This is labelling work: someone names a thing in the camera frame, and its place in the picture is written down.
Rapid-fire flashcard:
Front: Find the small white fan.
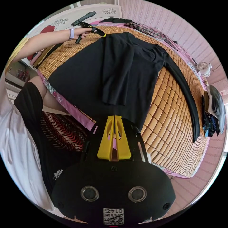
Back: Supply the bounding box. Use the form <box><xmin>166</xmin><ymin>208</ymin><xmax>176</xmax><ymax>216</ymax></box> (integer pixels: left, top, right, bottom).
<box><xmin>195</xmin><ymin>61</ymin><xmax>212</xmax><ymax>78</ymax></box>

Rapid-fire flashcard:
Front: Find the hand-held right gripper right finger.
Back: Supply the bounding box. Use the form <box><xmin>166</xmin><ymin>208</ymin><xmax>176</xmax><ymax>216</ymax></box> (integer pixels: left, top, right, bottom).
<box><xmin>115</xmin><ymin>115</ymin><xmax>132</xmax><ymax>160</ymax></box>

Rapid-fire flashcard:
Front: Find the pile of clothes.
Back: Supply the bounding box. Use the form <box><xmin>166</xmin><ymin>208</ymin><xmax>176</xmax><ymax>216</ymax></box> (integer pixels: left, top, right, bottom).
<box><xmin>202</xmin><ymin>84</ymin><xmax>225</xmax><ymax>138</ymax></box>

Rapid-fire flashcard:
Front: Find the black dress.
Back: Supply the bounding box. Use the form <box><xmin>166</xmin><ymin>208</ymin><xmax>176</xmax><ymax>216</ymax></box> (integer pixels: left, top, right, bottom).
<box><xmin>49</xmin><ymin>32</ymin><xmax>200</xmax><ymax>143</ymax></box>

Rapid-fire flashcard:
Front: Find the dark floral garment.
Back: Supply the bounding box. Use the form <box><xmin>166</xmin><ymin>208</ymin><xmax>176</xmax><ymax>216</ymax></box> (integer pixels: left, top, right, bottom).
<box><xmin>124</xmin><ymin>22</ymin><xmax>178</xmax><ymax>47</ymax></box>

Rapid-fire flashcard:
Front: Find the bed with woven mat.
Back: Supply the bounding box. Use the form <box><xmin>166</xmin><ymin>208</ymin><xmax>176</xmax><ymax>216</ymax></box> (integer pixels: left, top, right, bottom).
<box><xmin>29</xmin><ymin>19</ymin><xmax>211</xmax><ymax>179</ymax></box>

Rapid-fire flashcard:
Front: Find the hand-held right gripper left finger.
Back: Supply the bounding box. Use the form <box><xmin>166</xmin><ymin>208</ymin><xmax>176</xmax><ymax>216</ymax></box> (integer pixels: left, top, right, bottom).
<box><xmin>97</xmin><ymin>115</ymin><xmax>114</xmax><ymax>159</ymax></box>

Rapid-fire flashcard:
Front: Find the person's body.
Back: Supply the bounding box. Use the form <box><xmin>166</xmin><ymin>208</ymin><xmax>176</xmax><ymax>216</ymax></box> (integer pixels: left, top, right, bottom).
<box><xmin>0</xmin><ymin>75</ymin><xmax>89</xmax><ymax>213</ymax></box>

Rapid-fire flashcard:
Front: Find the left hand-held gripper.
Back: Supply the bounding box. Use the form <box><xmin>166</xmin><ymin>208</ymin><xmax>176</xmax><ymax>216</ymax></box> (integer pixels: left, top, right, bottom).
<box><xmin>75</xmin><ymin>22</ymin><xmax>107</xmax><ymax>44</ymax></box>

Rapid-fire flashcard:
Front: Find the black garment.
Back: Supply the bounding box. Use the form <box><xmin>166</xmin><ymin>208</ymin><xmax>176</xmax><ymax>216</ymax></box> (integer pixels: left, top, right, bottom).
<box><xmin>99</xmin><ymin>17</ymin><xmax>133</xmax><ymax>24</ymax></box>

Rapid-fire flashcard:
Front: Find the person's left hand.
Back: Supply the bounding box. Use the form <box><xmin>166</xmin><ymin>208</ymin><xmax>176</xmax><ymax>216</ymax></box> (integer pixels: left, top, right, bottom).
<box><xmin>73</xmin><ymin>28</ymin><xmax>92</xmax><ymax>41</ymax></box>

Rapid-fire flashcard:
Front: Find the red black striped rug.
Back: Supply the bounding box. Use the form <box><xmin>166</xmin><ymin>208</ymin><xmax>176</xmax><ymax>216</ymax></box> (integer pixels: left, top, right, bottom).
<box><xmin>40</xmin><ymin>112</ymin><xmax>88</xmax><ymax>152</ymax></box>

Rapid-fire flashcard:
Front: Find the person's left forearm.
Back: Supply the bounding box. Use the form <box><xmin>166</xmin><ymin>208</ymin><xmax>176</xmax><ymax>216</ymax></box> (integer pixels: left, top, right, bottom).
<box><xmin>7</xmin><ymin>28</ymin><xmax>75</xmax><ymax>65</ymax></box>

